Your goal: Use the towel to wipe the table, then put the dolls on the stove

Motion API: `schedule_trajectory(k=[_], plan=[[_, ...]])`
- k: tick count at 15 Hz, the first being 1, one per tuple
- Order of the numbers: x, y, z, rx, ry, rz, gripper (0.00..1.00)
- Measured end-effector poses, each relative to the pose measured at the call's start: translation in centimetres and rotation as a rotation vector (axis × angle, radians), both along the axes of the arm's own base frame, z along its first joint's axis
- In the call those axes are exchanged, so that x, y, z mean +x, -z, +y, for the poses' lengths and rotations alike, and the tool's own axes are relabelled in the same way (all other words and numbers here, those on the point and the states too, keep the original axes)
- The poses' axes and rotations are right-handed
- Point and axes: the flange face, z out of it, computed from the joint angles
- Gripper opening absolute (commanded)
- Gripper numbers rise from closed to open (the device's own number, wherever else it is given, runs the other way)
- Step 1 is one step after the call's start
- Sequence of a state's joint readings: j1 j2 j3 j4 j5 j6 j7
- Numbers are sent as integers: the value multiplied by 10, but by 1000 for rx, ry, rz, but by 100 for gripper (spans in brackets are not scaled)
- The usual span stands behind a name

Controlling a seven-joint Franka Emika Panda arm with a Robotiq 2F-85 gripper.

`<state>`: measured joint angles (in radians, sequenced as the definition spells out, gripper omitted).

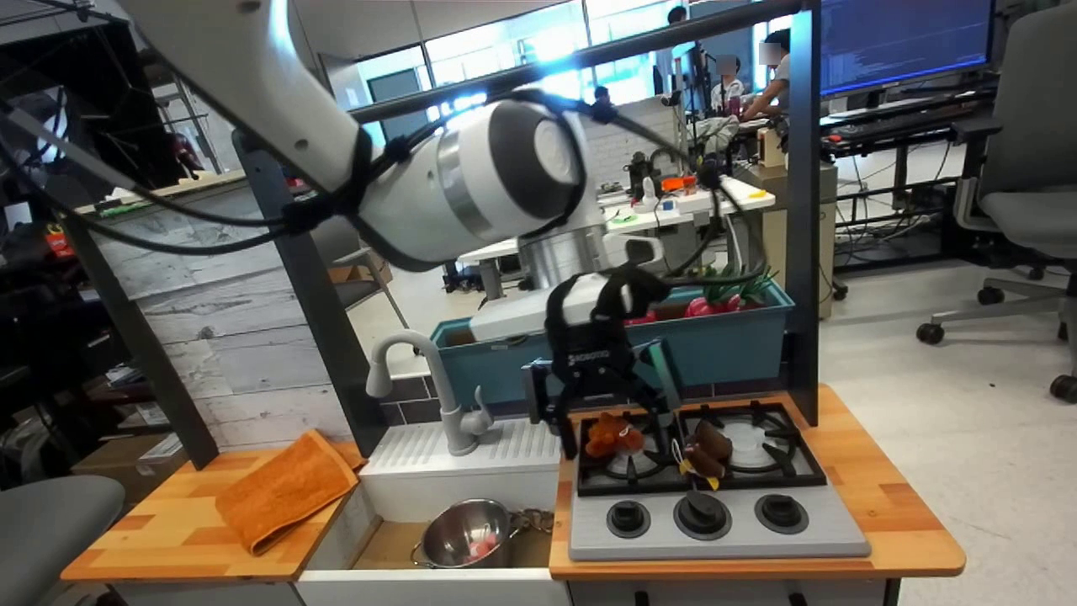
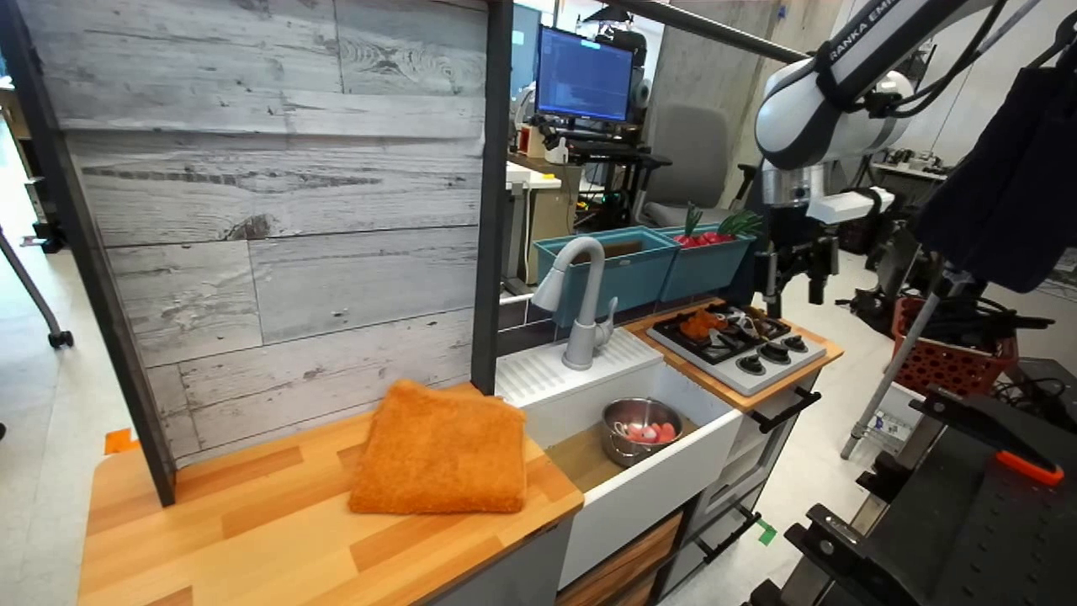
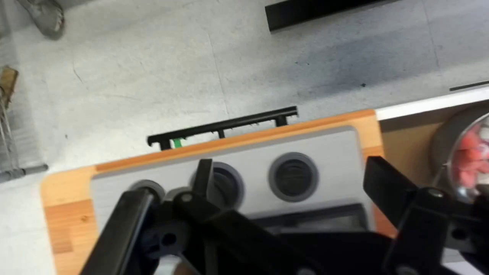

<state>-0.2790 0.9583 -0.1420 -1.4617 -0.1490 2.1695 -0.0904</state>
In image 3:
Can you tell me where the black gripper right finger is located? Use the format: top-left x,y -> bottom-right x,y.
363,155 -> 455,257

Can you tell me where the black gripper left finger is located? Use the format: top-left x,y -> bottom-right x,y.
172,158 -> 271,242

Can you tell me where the pink plush doll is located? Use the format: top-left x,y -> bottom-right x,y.
450,124 -> 489,192

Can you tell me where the grey toy stove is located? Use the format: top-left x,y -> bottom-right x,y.
90,126 -> 378,242

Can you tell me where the white toy sink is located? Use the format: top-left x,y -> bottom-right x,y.
374,85 -> 489,155

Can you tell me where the grey tripod pole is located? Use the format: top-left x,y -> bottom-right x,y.
0,163 -> 50,184

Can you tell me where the black perforated table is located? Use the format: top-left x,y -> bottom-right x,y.
264,0 -> 400,34

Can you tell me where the grey stand foot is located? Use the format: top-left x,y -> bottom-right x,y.
16,0 -> 67,42

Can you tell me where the steel pot with handles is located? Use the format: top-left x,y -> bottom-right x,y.
429,111 -> 489,205

